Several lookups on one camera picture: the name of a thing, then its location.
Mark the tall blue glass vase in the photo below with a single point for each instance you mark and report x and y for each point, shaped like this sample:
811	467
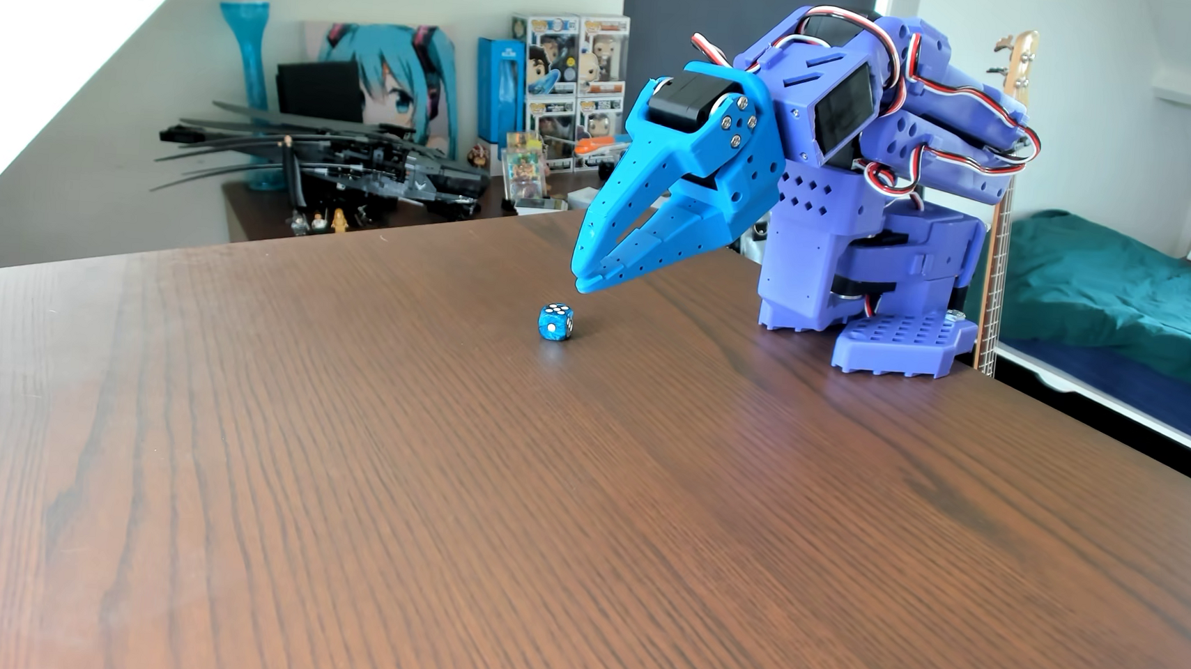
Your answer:
250	48

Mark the black model helicopter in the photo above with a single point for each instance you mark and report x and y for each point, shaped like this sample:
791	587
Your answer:
397	179

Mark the white bed frame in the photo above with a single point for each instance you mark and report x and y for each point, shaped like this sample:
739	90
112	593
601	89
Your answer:
1125	408

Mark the wooden bass guitar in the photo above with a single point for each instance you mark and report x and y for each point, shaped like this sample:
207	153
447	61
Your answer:
995	289

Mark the purple robot arm with base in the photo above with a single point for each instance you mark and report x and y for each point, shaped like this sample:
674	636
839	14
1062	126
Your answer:
822	246

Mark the colourful card in clear holder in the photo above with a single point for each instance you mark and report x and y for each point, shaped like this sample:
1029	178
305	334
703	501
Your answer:
524	170

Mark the small yellow minifigure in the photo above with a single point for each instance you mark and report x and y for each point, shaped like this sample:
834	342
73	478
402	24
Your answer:
339	221

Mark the small brown figurine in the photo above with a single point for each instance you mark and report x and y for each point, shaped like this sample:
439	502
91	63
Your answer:
478	156

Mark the small white box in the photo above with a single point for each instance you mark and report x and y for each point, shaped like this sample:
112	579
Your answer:
584	198

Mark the small dark minifigure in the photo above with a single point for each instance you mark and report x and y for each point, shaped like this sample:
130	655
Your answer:
298	223

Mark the blue dice with white dots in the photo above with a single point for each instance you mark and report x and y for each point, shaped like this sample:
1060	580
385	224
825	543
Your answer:
556	322

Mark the tall blue product box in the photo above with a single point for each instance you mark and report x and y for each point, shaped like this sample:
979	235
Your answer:
498	87

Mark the dark blue bed sheet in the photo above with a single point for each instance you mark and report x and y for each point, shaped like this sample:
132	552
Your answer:
1157	400

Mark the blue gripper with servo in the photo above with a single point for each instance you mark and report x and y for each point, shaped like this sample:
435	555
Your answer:
741	150

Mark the orange white model airplane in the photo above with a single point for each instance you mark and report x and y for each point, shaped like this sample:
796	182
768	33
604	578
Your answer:
600	147

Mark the bed with teal blanket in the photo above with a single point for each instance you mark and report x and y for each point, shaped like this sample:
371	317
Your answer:
1112	287

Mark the black rectangular box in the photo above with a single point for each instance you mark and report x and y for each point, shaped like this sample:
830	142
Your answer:
319	91

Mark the teal haired anime poster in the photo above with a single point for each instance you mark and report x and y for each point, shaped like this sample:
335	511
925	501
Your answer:
388	79

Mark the Funko Pop figure box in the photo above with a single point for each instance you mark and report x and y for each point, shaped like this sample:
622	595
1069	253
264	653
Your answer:
599	117
604	54
551	127
550	54

